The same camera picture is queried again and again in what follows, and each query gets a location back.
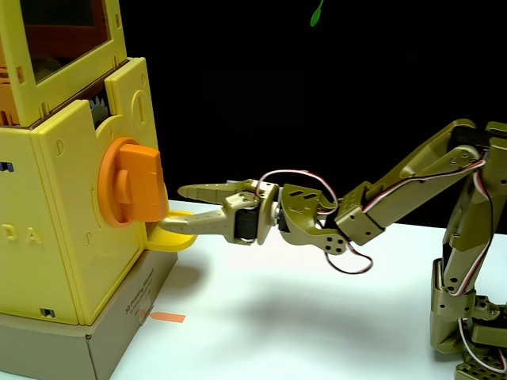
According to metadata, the red white black servo cable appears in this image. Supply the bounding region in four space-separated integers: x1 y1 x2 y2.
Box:
255 169 374 275
360 152 496 297
458 318 507 375

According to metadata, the orange round turning knob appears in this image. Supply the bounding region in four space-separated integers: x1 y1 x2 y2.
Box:
97 136 166 227

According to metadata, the yellow dispensing tray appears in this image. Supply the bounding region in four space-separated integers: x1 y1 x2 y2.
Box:
144 209 196 253

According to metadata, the yellow toy vending machine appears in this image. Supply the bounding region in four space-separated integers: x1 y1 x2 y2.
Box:
0 0 171 326

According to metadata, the white plastic gear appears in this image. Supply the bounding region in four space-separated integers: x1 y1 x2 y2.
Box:
89 97 109 127

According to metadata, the orange tape arrow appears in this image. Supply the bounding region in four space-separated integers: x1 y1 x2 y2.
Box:
150 311 186 324

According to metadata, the green leaf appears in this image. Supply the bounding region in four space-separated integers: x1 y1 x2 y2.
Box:
309 0 326 28

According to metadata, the translucent capsule ball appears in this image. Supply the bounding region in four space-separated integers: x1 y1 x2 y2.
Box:
31 55 60 80

